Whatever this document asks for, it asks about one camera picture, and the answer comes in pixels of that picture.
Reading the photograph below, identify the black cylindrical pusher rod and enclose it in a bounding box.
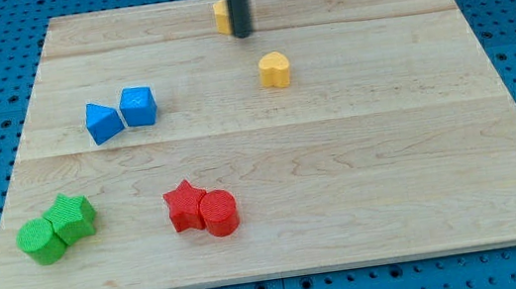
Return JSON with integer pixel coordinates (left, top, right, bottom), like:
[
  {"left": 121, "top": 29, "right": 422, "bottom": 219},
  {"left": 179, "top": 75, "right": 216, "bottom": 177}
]
[{"left": 226, "top": 0, "right": 253, "bottom": 39}]

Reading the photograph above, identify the yellow hexagon block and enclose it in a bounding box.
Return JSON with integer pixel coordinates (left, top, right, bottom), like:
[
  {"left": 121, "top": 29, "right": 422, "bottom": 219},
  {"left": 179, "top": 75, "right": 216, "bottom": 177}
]
[{"left": 212, "top": 0, "right": 232, "bottom": 35}]

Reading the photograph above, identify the yellow heart block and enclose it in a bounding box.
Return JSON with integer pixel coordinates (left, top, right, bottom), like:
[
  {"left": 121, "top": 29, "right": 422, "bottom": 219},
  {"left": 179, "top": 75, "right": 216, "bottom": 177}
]
[{"left": 258, "top": 51, "right": 291, "bottom": 88}]

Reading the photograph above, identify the blue cube block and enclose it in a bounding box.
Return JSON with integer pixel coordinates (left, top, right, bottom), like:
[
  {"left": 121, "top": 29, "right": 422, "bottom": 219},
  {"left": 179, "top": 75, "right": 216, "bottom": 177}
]
[{"left": 119, "top": 86, "right": 157, "bottom": 127}]

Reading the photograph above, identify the blue triangle block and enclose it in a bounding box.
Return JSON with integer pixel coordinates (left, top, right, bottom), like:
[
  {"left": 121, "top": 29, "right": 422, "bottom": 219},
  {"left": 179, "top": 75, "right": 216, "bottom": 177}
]
[{"left": 85, "top": 103, "right": 125, "bottom": 145}]

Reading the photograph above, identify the light wooden board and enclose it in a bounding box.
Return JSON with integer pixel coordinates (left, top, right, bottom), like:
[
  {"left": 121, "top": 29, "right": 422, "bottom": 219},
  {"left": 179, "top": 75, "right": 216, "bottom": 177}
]
[{"left": 0, "top": 0, "right": 516, "bottom": 289}]

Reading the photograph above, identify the red cylinder block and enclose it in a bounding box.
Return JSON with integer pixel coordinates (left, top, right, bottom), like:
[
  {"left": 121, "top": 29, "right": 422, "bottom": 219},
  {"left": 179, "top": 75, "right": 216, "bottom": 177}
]
[{"left": 199, "top": 189, "right": 240, "bottom": 238}]

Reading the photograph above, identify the red star block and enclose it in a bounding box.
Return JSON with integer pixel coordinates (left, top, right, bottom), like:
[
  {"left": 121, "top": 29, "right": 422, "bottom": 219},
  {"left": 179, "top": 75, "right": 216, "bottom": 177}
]
[{"left": 162, "top": 180, "right": 207, "bottom": 233}]

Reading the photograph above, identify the green star block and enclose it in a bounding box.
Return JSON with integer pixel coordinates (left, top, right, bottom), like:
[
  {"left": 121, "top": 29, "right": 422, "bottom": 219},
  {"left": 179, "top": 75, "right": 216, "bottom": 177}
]
[{"left": 43, "top": 193, "right": 97, "bottom": 245}]

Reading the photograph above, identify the green cylinder block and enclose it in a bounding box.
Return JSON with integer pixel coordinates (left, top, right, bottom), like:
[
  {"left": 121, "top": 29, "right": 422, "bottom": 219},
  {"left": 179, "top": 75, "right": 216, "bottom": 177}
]
[{"left": 16, "top": 218, "right": 67, "bottom": 265}]

